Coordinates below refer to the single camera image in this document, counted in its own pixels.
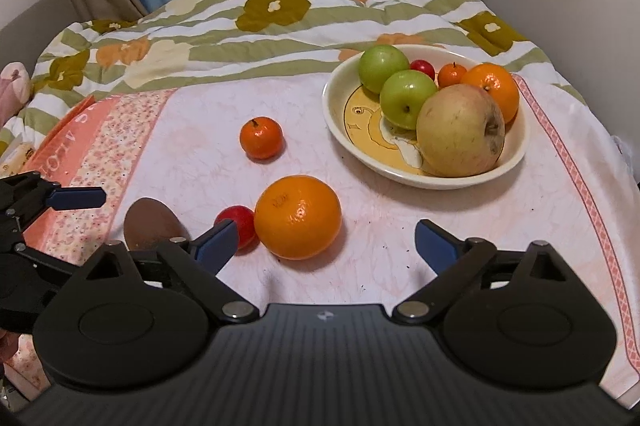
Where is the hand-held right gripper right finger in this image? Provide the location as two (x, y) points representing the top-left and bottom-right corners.
(390, 218), (583, 324)

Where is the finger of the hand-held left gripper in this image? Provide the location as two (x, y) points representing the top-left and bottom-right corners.
(0, 217), (86, 283)
(0, 172), (107, 221)

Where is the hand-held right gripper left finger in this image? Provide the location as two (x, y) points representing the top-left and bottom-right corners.
(65, 220), (261, 324)

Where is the brown kiwi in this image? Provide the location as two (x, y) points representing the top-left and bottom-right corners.
(123, 197), (191, 252)

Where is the large orange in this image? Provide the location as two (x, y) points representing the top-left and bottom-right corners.
(460, 62), (521, 124)
(254, 174), (343, 261)

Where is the small tangerine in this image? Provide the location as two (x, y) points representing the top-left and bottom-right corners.
(437, 62), (468, 89)
(239, 116), (284, 160)

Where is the yellow-red apple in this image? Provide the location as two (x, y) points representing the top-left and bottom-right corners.
(416, 83), (507, 178)

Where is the cream bowl with duck print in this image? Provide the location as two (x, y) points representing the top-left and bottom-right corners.
(321, 43), (531, 190)

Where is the green apple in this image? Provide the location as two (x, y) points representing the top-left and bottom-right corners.
(357, 45), (411, 94)
(379, 70), (440, 131)

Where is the person's left hand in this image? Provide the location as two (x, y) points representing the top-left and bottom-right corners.
(0, 330), (21, 364)

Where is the tissue packet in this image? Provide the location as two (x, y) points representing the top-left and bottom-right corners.
(0, 135), (37, 179)

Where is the pink floral cloth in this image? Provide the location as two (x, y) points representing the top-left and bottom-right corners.
(5, 56), (640, 407)

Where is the pink plush toy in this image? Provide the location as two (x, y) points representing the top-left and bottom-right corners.
(0, 62), (31, 122)

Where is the grey headboard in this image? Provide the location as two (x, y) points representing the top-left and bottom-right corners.
(0, 0), (76, 74)

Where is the floral striped blanket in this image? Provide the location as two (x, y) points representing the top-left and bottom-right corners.
(0, 0), (623, 167)

